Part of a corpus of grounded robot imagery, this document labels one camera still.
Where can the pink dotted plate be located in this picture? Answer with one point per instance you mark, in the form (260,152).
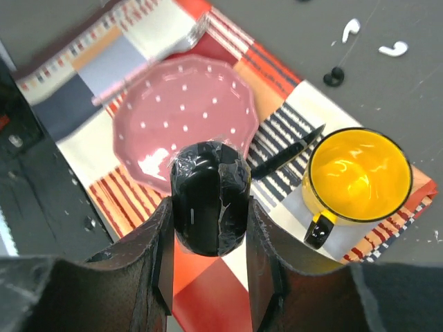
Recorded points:
(178,103)

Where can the pink handled fork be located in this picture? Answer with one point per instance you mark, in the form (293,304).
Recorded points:
(186,43)

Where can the white earbud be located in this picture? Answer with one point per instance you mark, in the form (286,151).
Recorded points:
(398,49)
(351,28)

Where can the black earbud charging case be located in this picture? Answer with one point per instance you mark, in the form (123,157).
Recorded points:
(210,184)

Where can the yellow enamel mug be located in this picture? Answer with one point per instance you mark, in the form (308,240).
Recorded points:
(356,176)

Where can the black knife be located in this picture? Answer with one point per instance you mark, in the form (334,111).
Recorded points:
(286,155)

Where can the black earbud near placemat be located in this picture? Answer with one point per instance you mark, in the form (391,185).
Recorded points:
(335,78)

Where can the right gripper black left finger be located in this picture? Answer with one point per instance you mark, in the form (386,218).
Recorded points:
(125,287)

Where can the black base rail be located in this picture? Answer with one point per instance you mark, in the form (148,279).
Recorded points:
(45,210)

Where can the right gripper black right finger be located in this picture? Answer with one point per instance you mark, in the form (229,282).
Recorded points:
(293,288)

